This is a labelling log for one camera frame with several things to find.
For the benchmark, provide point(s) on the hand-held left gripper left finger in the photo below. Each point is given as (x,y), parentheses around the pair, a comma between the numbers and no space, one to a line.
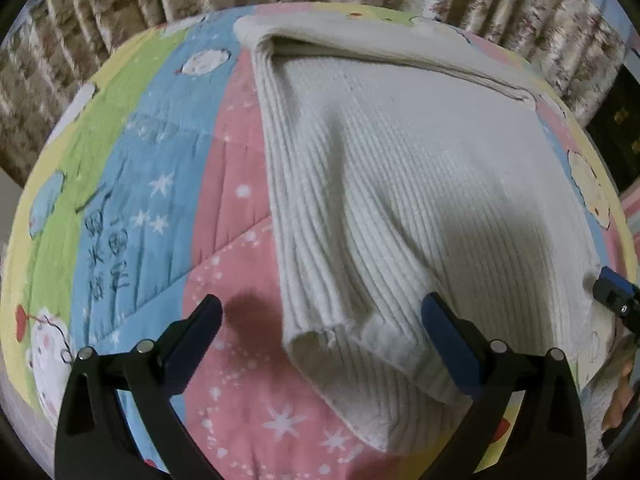
(192,345)

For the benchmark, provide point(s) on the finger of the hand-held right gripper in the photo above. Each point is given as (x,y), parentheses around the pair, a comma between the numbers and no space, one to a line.
(614,285)

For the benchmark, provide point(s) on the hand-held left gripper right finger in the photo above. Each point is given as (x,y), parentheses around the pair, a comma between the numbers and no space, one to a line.
(450,345)

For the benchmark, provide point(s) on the white knit sweater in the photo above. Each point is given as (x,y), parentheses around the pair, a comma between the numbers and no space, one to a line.
(400,185)

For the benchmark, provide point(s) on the person's right hand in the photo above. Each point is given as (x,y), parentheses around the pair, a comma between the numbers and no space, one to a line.
(616,400)

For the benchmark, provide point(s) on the colourful striped cartoon blanket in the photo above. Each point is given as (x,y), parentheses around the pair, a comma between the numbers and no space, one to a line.
(150,200)

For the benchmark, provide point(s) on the dark wooden cabinet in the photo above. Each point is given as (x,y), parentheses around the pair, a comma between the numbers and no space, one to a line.
(620,125)

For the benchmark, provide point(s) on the blue and floral curtain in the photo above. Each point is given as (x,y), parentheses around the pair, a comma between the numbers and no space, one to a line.
(100,25)

